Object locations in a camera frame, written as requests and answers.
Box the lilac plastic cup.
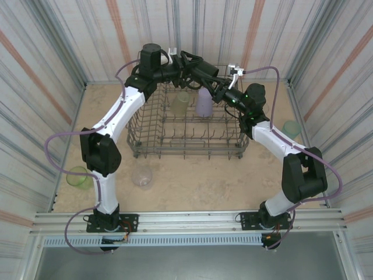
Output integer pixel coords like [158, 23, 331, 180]
[195, 88, 214, 117]

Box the yellow frosted plastic cup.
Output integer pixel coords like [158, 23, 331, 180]
[170, 92, 191, 116]

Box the teal frosted plastic cup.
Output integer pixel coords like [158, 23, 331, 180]
[282, 120, 301, 140]

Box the grey wire dish rack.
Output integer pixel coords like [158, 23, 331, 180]
[127, 49, 250, 160]

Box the clear rounded tumbler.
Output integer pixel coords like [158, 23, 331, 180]
[131, 166, 153, 191]

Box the bright green translucent cup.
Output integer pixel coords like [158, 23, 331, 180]
[65, 166, 93, 191]

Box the aluminium side profile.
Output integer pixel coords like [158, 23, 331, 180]
[48, 82, 88, 213]
[286, 78, 332, 209]

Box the grey metal panel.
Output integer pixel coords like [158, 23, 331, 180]
[22, 233, 349, 280]

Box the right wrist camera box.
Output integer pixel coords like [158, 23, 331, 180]
[228, 63, 244, 90]

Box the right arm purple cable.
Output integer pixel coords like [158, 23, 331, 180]
[243, 66, 343, 251]

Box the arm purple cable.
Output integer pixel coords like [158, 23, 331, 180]
[45, 58, 142, 257]
[243, 66, 343, 251]

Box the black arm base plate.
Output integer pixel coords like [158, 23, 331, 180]
[86, 213, 139, 233]
[240, 210, 293, 231]

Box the aluminium mounting rail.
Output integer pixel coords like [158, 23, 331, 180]
[29, 208, 349, 236]

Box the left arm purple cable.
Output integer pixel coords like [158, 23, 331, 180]
[45, 58, 142, 257]

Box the white slotted cable duct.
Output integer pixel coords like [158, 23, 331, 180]
[42, 234, 265, 248]

